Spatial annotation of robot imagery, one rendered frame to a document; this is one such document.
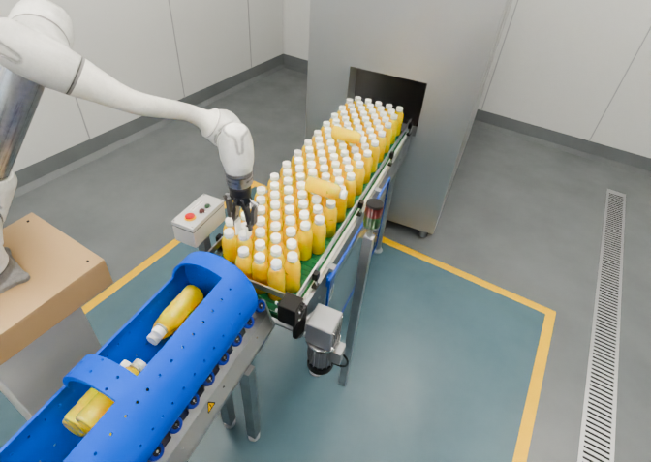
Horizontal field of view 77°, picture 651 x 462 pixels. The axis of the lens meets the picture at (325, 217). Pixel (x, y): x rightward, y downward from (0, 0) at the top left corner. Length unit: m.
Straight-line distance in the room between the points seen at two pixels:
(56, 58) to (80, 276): 0.69
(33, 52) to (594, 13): 4.48
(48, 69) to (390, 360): 2.12
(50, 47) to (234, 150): 0.50
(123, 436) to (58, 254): 0.74
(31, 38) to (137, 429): 0.90
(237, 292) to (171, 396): 0.33
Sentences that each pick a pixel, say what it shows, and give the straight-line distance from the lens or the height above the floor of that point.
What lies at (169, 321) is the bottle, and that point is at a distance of 1.32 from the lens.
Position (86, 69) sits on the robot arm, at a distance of 1.19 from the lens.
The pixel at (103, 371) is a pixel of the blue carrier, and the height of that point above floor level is 1.23.
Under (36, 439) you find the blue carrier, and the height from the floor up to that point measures 1.06.
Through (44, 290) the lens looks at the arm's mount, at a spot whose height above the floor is 1.11.
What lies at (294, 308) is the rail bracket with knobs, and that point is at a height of 1.00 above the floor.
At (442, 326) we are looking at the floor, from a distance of 2.78.
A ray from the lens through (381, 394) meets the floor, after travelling 2.45.
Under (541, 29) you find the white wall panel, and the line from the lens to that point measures 4.93.
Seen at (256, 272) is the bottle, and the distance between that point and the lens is 1.52.
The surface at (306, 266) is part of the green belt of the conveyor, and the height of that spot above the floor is 0.90.
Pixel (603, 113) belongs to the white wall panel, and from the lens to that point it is 5.11.
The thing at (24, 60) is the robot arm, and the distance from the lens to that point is 1.17.
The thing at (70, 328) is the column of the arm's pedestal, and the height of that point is 0.87.
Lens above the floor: 2.15
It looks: 40 degrees down
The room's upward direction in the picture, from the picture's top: 5 degrees clockwise
